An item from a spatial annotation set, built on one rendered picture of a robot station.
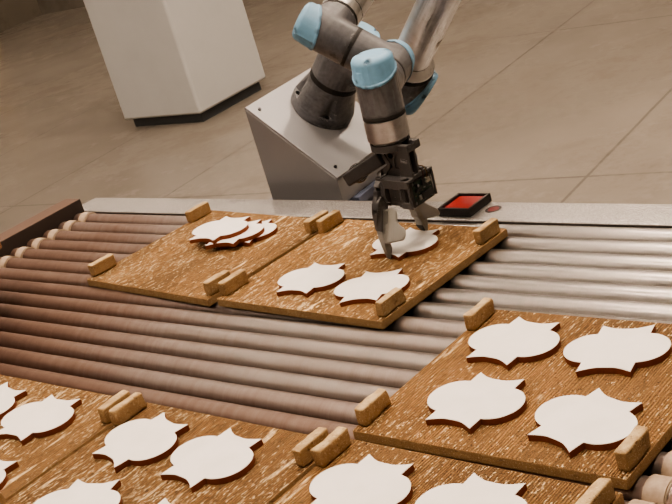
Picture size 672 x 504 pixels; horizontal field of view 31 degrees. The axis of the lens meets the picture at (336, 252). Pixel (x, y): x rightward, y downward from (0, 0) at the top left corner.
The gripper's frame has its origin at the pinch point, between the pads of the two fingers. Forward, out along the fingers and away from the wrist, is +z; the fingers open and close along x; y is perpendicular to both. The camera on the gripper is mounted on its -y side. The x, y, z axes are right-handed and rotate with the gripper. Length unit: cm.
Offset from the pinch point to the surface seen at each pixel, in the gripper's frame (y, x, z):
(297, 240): -27.4, -1.0, 2.6
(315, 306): -0.7, -23.7, 0.9
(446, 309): 22.1, -16.7, 1.4
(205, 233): -48.7, -6.2, 1.1
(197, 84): -457, 318, 99
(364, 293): 7.1, -19.2, -0.5
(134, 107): -514, 307, 112
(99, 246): -87, -8, 8
